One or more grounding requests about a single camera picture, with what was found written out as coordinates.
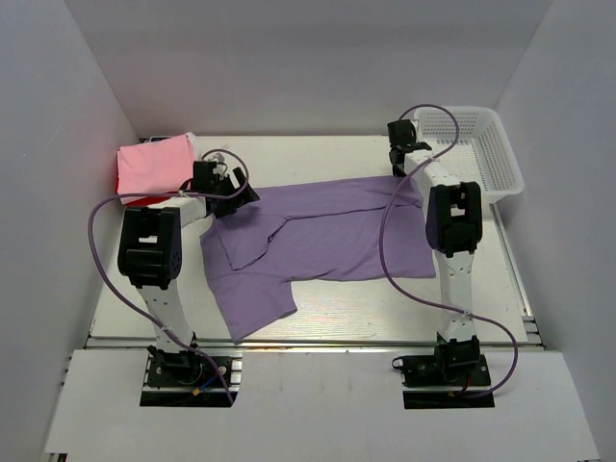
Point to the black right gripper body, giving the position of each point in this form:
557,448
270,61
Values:
398,171

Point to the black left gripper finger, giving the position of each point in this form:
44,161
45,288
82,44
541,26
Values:
240,177
244,197

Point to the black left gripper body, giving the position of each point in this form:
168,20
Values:
225,192

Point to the purple t-shirt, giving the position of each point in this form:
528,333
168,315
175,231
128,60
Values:
343,230

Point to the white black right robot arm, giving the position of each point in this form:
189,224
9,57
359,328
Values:
453,228

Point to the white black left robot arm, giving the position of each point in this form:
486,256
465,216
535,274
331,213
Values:
150,251

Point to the pink folded t-shirt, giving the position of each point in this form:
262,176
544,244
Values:
155,167

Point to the white folded t-shirt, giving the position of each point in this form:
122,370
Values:
193,142

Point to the red folded t-shirt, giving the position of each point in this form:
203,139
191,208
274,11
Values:
139,199

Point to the white plastic basket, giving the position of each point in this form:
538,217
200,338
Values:
477,148

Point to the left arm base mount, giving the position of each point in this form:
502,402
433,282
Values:
193,384

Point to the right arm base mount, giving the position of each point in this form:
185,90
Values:
451,377

